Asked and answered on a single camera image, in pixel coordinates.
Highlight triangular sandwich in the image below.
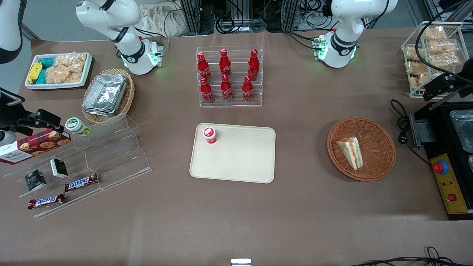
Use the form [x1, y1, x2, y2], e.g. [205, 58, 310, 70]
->
[335, 136, 364, 171]

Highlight silver foil tray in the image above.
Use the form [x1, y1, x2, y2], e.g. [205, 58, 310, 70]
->
[82, 105, 119, 117]
[83, 73, 128, 112]

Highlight oval light wicker basket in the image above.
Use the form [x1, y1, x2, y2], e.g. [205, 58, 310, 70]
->
[81, 68, 135, 124]

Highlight beige plastic tray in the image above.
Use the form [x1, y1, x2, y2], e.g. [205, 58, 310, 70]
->
[189, 123, 277, 184]

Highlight round brown wicker basket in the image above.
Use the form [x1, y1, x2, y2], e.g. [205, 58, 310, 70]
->
[327, 117, 397, 182]

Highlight red tartan cookie box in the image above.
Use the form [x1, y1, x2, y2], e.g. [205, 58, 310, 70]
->
[0, 129, 72, 165]

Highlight small black box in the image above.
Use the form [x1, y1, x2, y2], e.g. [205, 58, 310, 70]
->
[24, 169, 48, 192]
[50, 158, 69, 179]

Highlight white rectangular bin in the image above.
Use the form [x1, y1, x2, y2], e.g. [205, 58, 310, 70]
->
[24, 52, 93, 91]

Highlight green lid cup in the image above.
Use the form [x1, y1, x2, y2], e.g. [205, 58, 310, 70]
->
[65, 117, 92, 137]

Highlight yellow snack packet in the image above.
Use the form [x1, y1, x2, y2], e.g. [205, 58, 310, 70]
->
[28, 62, 44, 84]

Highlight brown chocolate bar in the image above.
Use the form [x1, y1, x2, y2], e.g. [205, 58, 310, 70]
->
[28, 193, 67, 210]
[64, 173, 99, 193]

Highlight clear bag of crackers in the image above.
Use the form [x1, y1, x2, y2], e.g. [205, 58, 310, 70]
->
[45, 52, 88, 85]
[429, 53, 461, 70]
[428, 40, 459, 57]
[423, 26, 446, 41]
[409, 72, 431, 90]
[405, 46, 426, 62]
[405, 61, 430, 75]

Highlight clear acrylic stepped shelf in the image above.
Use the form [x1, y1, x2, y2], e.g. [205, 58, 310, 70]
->
[2, 113, 153, 219]

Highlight beige cloth bag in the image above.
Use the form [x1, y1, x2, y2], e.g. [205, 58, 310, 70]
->
[139, 3, 187, 37]

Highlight red lid cup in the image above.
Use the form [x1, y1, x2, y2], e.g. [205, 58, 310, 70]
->
[202, 126, 218, 145]

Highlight red cola bottle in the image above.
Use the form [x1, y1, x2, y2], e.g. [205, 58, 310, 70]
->
[220, 49, 232, 78]
[221, 74, 234, 103]
[200, 76, 215, 104]
[248, 49, 260, 81]
[197, 52, 212, 82]
[242, 76, 255, 103]

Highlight clear acrylic bottle rack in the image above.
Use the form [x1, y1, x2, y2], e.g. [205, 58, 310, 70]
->
[196, 46, 263, 108]

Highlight black machine with yellow panel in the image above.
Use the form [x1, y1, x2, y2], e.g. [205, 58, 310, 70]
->
[409, 89, 473, 221]

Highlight steel pan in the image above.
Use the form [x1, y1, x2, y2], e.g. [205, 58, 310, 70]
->
[450, 109, 473, 154]

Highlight black base cables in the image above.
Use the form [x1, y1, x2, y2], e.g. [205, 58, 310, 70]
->
[284, 30, 320, 51]
[134, 27, 170, 57]

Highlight aluminium frame post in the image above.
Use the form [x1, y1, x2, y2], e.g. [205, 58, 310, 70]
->
[282, 0, 299, 32]
[180, 0, 203, 35]

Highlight black power cable with plug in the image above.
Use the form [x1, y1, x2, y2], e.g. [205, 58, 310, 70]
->
[390, 99, 433, 167]

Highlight black floor cables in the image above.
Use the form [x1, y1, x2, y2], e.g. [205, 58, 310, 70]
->
[349, 246, 473, 266]

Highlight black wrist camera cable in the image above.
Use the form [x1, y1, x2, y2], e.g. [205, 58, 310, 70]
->
[414, 0, 473, 80]

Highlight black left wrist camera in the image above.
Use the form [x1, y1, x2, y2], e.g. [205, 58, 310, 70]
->
[423, 72, 462, 101]

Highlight white wire rack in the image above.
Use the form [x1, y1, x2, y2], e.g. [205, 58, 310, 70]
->
[401, 21, 473, 99]

